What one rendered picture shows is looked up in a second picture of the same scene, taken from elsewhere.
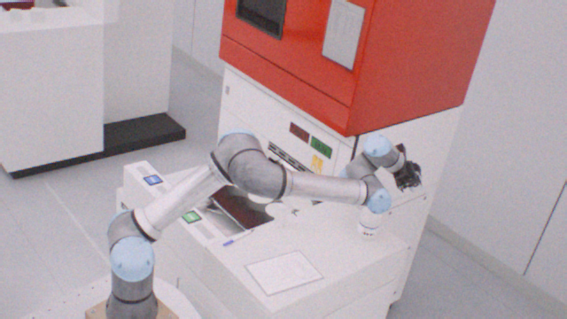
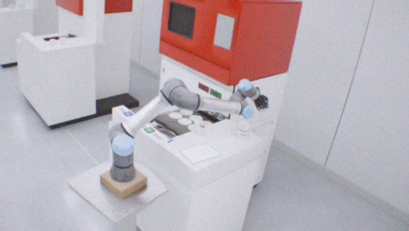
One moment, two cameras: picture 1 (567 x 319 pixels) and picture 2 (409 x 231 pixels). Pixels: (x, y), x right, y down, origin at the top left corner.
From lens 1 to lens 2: 0.31 m
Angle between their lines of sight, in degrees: 3
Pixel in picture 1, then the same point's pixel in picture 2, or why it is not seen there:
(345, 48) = (225, 39)
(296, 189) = (205, 104)
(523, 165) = (320, 107)
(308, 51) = (207, 43)
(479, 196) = (300, 126)
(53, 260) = (74, 169)
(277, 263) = (196, 149)
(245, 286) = (180, 160)
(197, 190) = (153, 109)
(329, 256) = (223, 145)
